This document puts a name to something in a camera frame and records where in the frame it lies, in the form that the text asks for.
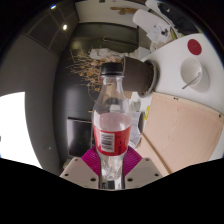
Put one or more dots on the metal spoon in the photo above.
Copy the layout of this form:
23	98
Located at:
192	81

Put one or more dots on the white paper stack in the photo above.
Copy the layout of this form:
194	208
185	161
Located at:
151	22

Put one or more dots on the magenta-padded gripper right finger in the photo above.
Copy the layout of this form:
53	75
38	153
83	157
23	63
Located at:
143	172

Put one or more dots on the brown plant pot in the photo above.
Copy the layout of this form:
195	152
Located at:
137	76

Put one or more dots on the white printed paper sheet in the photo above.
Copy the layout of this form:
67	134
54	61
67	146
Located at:
134	130

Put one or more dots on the round ceiling light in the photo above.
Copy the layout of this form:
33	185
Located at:
64	27
53	6

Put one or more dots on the white cup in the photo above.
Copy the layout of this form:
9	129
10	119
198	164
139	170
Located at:
191	68

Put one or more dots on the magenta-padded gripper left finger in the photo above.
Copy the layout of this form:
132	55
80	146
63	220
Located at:
77	172

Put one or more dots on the clear red-labelled drink bottle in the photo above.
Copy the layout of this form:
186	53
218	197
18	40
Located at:
111	133

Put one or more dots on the dried twig plant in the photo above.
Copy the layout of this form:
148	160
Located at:
87	66

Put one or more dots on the flat round red coaster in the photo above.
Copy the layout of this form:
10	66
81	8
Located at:
194	47

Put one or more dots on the light plywood panel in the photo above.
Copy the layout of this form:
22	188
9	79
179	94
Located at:
180	130

